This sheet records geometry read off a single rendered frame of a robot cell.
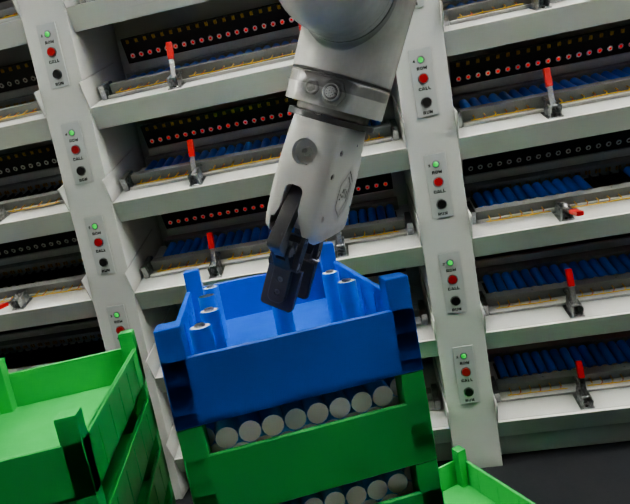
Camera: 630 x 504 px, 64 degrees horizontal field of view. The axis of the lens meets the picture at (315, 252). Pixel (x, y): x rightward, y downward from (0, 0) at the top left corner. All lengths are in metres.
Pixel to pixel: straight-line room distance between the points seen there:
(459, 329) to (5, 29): 1.08
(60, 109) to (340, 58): 0.84
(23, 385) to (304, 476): 0.52
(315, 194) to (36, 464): 0.35
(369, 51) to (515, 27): 0.67
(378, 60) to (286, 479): 0.33
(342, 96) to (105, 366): 0.56
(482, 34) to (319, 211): 0.70
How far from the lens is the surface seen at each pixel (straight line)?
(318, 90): 0.41
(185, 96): 1.06
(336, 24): 0.35
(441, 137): 1.00
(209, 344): 0.42
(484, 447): 1.16
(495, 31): 1.05
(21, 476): 0.56
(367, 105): 0.41
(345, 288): 0.48
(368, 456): 0.44
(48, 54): 1.18
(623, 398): 1.22
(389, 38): 0.41
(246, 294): 0.68
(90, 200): 1.14
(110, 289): 1.15
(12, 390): 0.86
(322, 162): 0.39
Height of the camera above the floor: 0.65
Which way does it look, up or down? 8 degrees down
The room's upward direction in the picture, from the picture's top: 10 degrees counter-clockwise
